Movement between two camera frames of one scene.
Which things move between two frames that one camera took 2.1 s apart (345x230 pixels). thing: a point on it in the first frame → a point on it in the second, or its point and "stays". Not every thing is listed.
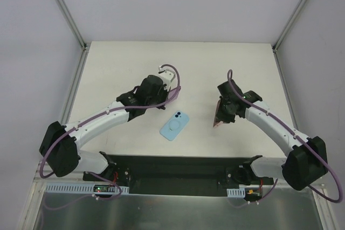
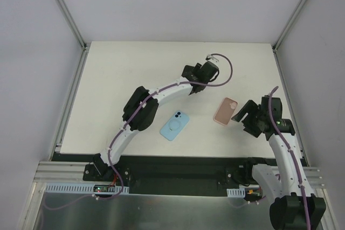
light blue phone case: [174, 125] stays
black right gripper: [222, 112] → [252, 118]
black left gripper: [164, 96] → [190, 71]
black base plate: [234, 172] stays
